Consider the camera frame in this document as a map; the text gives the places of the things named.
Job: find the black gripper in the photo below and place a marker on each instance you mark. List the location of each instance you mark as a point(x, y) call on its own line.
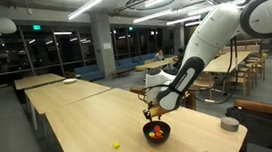
point(146, 113)

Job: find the yellow disc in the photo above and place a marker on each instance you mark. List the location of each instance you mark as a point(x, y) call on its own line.
point(151, 134)
point(161, 131)

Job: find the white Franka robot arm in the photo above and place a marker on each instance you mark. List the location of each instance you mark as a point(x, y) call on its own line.
point(212, 35)

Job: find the black bowl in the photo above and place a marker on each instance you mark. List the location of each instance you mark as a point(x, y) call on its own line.
point(148, 137)

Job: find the yellow block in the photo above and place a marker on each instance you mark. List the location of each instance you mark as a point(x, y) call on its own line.
point(116, 144)

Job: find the yellow pouf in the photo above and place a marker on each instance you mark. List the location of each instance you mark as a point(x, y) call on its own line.
point(139, 68)

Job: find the low wooden table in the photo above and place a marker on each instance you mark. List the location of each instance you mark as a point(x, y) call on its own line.
point(121, 71)

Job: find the wooden table white legs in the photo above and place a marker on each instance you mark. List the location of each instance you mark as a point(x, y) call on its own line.
point(155, 64)

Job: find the blue sofa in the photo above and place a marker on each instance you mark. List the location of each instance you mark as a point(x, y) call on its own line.
point(134, 61)
point(89, 73)

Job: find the seated person light shirt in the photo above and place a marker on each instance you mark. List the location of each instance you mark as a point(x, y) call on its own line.
point(158, 55)

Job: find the wooden chair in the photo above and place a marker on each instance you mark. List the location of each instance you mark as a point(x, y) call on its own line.
point(262, 64)
point(245, 79)
point(204, 80)

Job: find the seated person dark clothes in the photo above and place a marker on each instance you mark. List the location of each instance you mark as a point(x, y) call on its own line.
point(179, 56)

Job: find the grey cylinder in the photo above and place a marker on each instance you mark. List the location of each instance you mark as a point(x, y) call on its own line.
point(230, 123)

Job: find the light wooden table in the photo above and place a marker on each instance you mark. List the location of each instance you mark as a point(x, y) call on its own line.
point(65, 94)
point(39, 80)

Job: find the concrete column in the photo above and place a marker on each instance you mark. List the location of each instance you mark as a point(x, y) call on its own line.
point(103, 45)

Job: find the white plate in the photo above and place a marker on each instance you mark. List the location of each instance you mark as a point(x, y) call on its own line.
point(69, 81)

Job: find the long wooden table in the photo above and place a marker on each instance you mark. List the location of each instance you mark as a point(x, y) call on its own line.
point(228, 60)

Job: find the brown leather chair back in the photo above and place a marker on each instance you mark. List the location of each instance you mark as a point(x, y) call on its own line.
point(263, 107)

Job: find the green exit sign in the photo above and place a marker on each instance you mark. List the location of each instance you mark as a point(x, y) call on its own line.
point(37, 27)

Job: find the grey bench sofa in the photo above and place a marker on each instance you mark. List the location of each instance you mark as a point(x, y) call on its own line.
point(4, 132)

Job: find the white globe lamp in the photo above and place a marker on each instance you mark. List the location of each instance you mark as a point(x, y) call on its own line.
point(5, 25)

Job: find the tan wrist camera mount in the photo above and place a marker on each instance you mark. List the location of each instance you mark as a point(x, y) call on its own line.
point(160, 111)

